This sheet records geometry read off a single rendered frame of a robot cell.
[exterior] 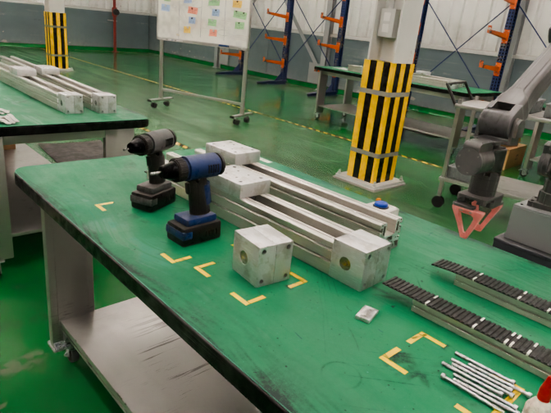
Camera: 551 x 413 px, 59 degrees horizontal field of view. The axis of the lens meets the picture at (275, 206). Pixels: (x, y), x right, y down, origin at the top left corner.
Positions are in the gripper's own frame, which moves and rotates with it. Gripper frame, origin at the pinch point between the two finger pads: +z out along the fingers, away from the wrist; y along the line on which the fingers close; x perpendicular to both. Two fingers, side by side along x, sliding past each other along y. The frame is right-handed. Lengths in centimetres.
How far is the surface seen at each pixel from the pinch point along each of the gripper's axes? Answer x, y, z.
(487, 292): 7.3, 1.0, 12.2
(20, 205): -239, 16, 70
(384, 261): -11.6, 15.4, 8.4
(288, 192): -54, 2, 7
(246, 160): -77, -1, 4
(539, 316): 18.5, 1.3, 12.5
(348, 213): -30.9, 3.9, 5.6
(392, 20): -202, -273, -55
